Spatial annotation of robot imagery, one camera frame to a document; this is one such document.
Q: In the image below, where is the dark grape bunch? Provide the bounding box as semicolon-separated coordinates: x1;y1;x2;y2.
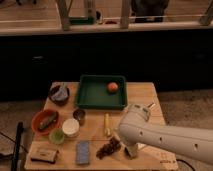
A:
96;137;121;159

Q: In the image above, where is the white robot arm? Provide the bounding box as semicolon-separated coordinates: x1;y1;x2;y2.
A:
117;104;213;165

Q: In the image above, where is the green plastic tray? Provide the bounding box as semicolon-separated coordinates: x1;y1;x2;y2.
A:
75;75;128;110

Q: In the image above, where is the orange fruit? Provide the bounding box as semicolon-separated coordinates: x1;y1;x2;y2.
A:
107;82;118;93

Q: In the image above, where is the small metal cup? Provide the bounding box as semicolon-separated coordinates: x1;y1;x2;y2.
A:
73;109;86;125

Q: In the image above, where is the dark bowl with cloth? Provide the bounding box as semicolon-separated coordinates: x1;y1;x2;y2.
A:
48;85;70;106

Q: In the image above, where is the silver fork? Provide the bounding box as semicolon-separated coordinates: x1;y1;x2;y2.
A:
148;102;156;109

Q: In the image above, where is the white lidded cup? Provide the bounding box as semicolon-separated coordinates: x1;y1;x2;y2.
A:
62;118;80;137

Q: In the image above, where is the blue sponge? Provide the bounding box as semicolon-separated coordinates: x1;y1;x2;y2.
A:
76;141;90;165

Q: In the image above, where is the green cucumber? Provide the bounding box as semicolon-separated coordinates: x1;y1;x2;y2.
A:
38;112;58;131

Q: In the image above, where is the black dish brush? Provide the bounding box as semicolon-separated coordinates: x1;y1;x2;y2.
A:
124;147;132;157

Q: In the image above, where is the green small cup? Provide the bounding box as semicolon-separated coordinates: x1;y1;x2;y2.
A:
49;128;65;145

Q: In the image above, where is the orange bowl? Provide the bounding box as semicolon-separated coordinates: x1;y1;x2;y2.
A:
31;109;60;136

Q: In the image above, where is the brown wooden block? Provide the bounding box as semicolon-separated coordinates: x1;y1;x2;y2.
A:
30;147;59;164

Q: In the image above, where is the black floor cable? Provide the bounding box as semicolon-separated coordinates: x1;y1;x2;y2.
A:
176;158;198;171

